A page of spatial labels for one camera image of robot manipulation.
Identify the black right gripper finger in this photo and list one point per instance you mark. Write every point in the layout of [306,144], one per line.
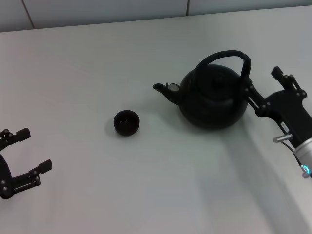
[258,101]
[288,81]

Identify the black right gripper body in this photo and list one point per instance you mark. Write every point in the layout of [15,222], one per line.
[290,112]

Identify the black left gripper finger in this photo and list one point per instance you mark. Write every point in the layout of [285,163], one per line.
[14,137]
[31,176]

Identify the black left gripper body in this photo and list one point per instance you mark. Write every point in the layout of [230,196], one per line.
[6,180]

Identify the small dark teacup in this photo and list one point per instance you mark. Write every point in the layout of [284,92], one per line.
[126,123]

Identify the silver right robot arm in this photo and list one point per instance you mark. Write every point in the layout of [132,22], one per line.
[306,151]

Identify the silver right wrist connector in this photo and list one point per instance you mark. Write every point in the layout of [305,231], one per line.
[281,139]

